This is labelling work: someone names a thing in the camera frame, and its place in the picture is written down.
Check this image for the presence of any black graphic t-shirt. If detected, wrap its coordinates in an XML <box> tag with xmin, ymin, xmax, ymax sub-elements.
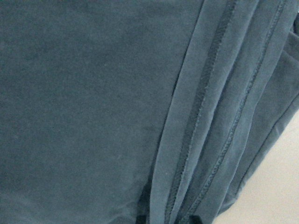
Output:
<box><xmin>0</xmin><ymin>0</ymin><xmax>299</xmax><ymax>224</ymax></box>

